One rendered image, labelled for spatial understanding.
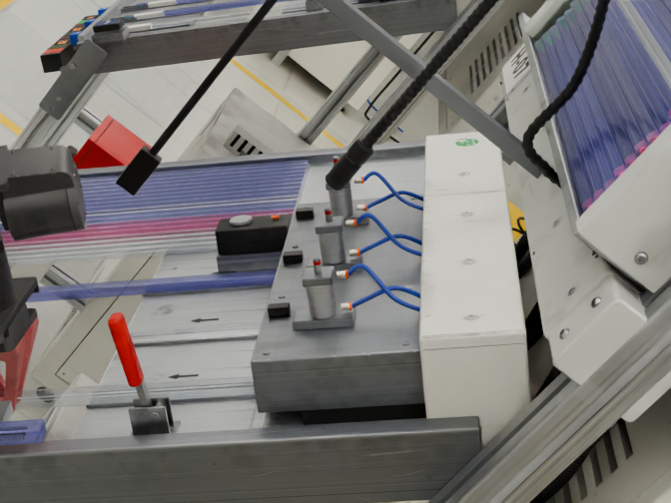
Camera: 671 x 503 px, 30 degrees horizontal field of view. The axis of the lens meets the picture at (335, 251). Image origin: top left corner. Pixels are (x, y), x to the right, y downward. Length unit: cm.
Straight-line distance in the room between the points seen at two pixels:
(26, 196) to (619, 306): 47
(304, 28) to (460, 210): 121
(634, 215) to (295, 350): 29
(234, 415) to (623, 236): 36
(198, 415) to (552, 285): 31
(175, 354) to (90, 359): 153
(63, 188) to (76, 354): 168
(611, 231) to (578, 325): 7
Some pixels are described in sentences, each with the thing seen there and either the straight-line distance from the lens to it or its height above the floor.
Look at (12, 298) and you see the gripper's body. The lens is 107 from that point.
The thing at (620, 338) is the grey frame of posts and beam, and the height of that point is 136.
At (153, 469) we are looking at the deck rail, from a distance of 100.
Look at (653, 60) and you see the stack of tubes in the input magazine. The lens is 103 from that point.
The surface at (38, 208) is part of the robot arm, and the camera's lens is 102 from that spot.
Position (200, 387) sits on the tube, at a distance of 106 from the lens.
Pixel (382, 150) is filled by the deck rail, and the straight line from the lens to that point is 158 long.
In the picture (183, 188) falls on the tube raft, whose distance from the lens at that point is 154.
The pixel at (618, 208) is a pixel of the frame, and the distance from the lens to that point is 87.
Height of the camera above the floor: 158
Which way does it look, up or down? 21 degrees down
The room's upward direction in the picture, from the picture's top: 42 degrees clockwise
